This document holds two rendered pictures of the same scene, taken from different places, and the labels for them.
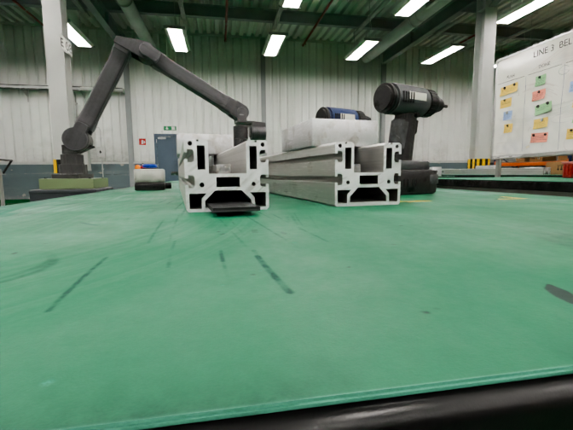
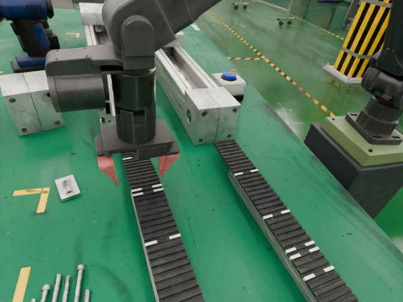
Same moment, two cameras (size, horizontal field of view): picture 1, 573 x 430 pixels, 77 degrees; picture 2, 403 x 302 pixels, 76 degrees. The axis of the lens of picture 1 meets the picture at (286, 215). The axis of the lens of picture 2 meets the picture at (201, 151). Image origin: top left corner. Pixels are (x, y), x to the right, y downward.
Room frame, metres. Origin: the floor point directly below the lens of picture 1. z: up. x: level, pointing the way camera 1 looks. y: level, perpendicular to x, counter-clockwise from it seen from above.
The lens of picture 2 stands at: (1.76, 0.23, 1.14)
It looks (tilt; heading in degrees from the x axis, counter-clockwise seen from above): 39 degrees down; 171
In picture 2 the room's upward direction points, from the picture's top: 8 degrees clockwise
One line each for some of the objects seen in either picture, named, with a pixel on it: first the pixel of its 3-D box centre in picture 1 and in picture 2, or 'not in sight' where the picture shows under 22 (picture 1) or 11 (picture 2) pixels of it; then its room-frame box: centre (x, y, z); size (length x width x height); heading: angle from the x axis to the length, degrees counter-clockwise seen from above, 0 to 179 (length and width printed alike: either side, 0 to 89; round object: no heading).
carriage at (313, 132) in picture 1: (325, 145); (96, 17); (0.63, -0.07, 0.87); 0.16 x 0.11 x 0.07; 17
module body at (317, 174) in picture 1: (283, 174); (105, 53); (0.87, 0.01, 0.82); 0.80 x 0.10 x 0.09; 17
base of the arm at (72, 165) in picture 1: (72, 166); (378, 117); (1.25, 0.74, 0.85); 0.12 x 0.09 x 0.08; 2
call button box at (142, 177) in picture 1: (153, 178); (224, 87); (1.05, 0.39, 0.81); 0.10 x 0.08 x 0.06; 107
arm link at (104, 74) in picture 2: (242, 132); (129, 84); (1.43, 0.17, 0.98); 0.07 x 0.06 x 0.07; 108
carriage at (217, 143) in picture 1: (202, 153); (161, 37); (0.81, 0.19, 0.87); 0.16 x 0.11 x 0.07; 17
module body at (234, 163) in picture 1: (203, 175); (161, 51); (0.81, 0.19, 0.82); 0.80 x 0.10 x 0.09; 17
